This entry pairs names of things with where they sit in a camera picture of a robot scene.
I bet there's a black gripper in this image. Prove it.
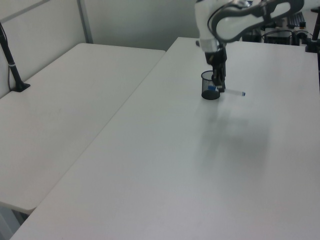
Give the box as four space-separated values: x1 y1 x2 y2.
203 47 228 92

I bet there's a blue capped white marker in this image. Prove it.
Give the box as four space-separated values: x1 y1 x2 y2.
207 85 247 97

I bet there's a black mesh pen cup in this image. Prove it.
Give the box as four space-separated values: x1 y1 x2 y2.
200 70 222 101

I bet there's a black equipment box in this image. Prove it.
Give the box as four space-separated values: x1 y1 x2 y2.
264 29 294 46

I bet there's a black pole with white band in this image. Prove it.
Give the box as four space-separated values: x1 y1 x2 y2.
0 21 31 94

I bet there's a black table clamp mount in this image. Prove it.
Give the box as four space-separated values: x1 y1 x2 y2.
304 14 320 54

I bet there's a grey metal partition post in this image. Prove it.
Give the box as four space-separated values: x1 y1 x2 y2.
76 0 94 44

